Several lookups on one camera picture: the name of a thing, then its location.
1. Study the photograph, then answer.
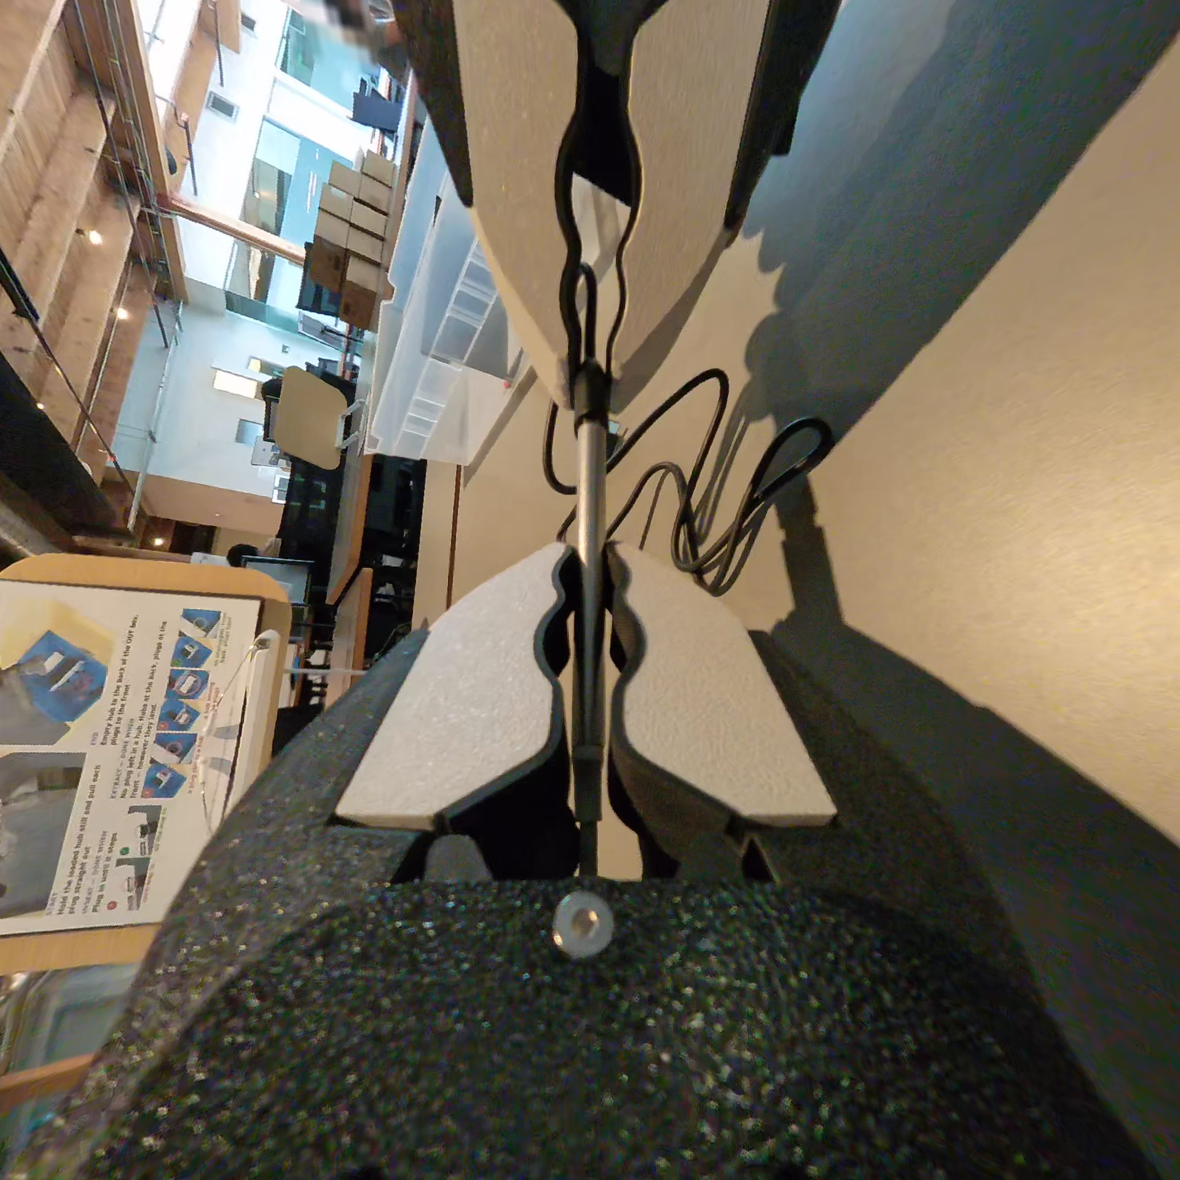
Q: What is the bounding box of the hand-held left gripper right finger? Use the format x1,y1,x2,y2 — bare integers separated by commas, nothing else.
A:
603,541,840,885

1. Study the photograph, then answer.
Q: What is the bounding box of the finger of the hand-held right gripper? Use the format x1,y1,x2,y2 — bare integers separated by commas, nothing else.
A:
605,0,772,413
447,0,593,408

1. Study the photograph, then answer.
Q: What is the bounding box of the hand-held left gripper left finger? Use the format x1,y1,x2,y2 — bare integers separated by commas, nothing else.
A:
332,541,576,885

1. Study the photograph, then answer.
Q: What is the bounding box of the clear plastic bin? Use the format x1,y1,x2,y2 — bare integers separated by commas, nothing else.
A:
363,120,543,467

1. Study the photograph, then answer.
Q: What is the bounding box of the white usb hub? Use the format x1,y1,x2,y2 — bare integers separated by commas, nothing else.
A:
572,419,611,749

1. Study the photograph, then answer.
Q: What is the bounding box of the black-plug usb cable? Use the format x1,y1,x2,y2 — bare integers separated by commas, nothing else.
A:
539,263,838,596

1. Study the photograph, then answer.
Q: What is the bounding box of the stack of cardboard boxes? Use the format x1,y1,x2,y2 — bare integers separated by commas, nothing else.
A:
301,148,398,332

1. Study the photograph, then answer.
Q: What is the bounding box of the rounded beige board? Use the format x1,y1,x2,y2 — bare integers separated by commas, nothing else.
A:
273,366,352,473

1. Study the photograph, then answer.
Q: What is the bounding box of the instruction sheet on stand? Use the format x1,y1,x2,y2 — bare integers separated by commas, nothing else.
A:
0,555,293,972

